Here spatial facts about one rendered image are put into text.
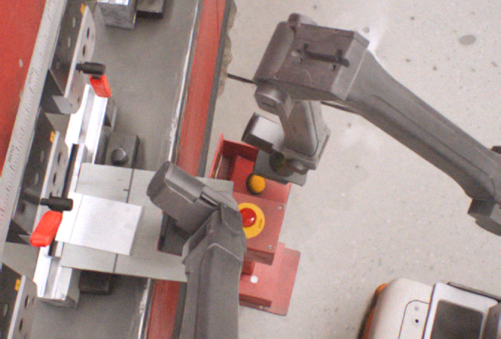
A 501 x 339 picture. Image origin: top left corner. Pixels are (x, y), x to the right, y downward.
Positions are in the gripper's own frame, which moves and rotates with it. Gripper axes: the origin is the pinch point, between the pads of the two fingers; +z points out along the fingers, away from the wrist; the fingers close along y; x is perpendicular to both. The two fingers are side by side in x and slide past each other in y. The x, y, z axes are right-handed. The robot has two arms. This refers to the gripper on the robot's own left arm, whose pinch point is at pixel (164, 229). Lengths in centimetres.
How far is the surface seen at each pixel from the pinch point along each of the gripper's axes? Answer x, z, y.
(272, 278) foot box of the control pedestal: 63, 68, -10
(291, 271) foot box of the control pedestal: 73, 75, -14
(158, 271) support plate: 0.9, 1.8, 6.5
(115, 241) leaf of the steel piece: -6.0, 5.6, 2.6
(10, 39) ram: -34.9, -32.6, -8.7
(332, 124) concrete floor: 82, 72, -64
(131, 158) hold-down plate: -2.5, 15.2, -15.3
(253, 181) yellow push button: 25.8, 18.7, -18.9
